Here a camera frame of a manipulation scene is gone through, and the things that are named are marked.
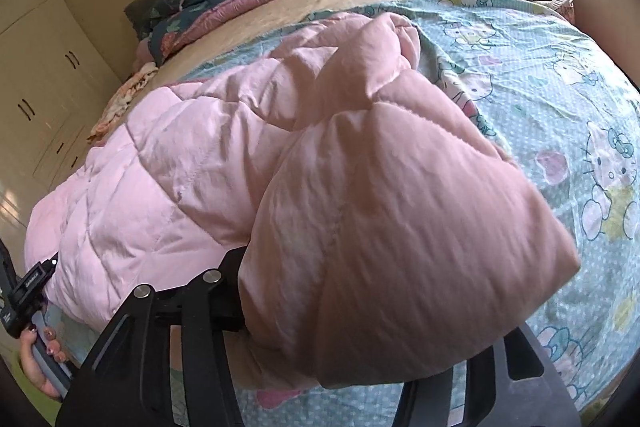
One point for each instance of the light blue cartoon bedsheet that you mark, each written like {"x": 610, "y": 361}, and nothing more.
{"x": 548, "y": 95}

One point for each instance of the pink quilted jacket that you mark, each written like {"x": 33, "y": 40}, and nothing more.
{"x": 386, "y": 239}

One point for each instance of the cream wardrobe with handles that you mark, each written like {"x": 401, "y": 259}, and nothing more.
{"x": 54, "y": 86}

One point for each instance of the peach floral cloth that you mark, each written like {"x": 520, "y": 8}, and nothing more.
{"x": 120, "y": 102}

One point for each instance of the left hand painted nails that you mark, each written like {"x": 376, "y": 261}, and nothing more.
{"x": 33, "y": 350}

